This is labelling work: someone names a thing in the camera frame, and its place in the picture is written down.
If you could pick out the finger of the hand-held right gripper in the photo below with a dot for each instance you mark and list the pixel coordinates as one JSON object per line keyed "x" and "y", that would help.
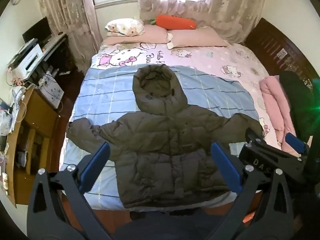
{"x": 295, "y": 143}
{"x": 253, "y": 136}

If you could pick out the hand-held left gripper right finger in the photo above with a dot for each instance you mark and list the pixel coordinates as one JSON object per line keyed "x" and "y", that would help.
{"x": 225, "y": 163}

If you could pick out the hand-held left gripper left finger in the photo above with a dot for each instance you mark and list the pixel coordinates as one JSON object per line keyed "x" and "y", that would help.
{"x": 96, "y": 162}

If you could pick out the olive hooded puffer jacket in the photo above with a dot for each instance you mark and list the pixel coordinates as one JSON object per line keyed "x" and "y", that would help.
{"x": 162, "y": 140}

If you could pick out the pink folded garment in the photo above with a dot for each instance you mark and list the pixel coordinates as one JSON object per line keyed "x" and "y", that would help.
{"x": 275, "y": 105}

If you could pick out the dark cloth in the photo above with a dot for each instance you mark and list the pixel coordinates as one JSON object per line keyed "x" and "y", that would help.
{"x": 297, "y": 97}

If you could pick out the blue plaid blanket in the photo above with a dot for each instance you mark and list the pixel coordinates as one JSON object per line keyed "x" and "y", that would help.
{"x": 105, "y": 92}

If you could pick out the wooden desk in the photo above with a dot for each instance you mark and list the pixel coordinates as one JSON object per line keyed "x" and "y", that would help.
{"x": 42, "y": 115}

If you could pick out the white box with blue print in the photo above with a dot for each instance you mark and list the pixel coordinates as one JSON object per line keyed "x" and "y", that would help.
{"x": 51, "y": 90}

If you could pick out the white sticker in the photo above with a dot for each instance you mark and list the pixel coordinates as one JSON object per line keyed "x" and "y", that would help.
{"x": 282, "y": 54}

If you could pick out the dark wooden headboard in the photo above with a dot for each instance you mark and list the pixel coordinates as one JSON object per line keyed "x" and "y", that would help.
{"x": 270, "y": 45}

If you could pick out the pink cartoon print bedsheet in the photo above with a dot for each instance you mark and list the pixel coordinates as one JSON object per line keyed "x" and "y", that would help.
{"x": 200, "y": 55}

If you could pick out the pile of clear plastic bags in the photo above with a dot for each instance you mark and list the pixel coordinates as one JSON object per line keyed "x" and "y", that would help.
{"x": 7, "y": 120}

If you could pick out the dark computer desk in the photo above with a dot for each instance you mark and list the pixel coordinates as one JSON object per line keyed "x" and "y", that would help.
{"x": 62, "y": 60}

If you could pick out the pink pillow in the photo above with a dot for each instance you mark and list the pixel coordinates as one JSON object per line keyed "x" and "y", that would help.
{"x": 197, "y": 37}
{"x": 140, "y": 36}

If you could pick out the white printer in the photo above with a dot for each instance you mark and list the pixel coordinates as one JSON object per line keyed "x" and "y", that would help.
{"x": 27, "y": 55}

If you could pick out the beige lace curtain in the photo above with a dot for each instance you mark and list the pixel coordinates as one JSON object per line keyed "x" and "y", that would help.
{"x": 230, "y": 7}
{"x": 65, "y": 10}

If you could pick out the orange carrot plush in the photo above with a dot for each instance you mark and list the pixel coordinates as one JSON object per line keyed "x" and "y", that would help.
{"x": 175, "y": 22}

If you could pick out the white floral pillow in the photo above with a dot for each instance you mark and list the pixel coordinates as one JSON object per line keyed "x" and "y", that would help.
{"x": 122, "y": 26}

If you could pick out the black monitor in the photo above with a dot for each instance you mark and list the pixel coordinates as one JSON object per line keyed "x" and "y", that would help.
{"x": 37, "y": 31}

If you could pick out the sheer pink floral curtain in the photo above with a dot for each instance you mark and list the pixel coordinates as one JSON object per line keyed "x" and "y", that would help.
{"x": 160, "y": 2}

